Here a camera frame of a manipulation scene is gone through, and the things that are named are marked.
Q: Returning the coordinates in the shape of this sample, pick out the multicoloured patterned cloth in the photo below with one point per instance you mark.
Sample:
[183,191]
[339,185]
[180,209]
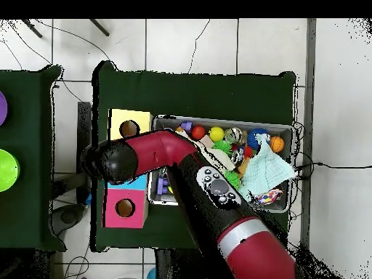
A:
[268,197]

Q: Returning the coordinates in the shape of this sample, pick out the orange basketball toy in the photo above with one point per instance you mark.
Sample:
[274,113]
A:
[277,144]

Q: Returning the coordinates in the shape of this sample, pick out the dark green table cloth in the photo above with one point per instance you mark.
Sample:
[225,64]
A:
[189,93]
[26,145]

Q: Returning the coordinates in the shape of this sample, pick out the yellow ball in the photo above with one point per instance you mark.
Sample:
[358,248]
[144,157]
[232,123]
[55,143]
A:
[216,134]

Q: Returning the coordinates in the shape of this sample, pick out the black stand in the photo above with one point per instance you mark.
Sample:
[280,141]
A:
[84,122]

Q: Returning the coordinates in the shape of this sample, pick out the green spiky rubber ball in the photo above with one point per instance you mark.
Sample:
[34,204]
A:
[222,145]
[234,178]

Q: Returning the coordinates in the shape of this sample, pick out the black tripod leg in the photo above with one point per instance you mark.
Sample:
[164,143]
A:
[99,27]
[32,28]

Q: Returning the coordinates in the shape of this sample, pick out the purple plastic block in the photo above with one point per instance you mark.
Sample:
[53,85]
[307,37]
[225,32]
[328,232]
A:
[186,125]

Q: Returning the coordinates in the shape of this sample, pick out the shallow mesh bin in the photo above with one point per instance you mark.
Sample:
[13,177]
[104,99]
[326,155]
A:
[203,122]

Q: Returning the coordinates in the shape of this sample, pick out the cream muslin cloth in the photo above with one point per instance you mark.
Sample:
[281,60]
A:
[222,159]

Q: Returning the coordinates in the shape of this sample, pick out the mint muslin cloth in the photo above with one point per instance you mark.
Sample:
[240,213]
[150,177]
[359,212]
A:
[264,171]

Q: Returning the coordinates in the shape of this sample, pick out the red ball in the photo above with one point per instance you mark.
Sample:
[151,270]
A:
[198,132]

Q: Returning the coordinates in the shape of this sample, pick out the green bowl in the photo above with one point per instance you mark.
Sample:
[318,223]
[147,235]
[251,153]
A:
[7,171]

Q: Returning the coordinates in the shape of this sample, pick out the purple bowl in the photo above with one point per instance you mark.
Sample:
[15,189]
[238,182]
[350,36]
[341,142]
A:
[2,109]

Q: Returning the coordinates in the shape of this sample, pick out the wooden box with three holes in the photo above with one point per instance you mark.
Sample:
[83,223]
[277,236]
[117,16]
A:
[139,221]

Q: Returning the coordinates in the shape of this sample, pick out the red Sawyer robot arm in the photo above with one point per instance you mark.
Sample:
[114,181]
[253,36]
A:
[252,255]

